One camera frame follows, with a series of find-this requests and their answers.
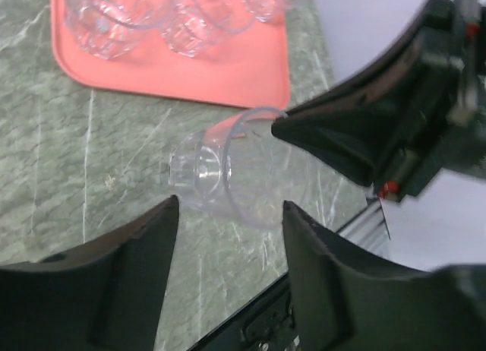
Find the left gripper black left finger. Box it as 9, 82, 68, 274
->
1, 196, 179, 350

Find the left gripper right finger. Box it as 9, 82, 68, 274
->
282, 201, 485, 350

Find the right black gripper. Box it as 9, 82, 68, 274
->
271, 0, 485, 202

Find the clear square glass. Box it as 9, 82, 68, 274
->
62, 3, 147, 62

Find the pink plastic tray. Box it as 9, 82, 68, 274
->
50, 0, 291, 109

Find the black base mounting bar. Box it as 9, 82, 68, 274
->
191, 274, 298, 351

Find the aluminium rail frame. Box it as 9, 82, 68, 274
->
336, 199, 391, 259

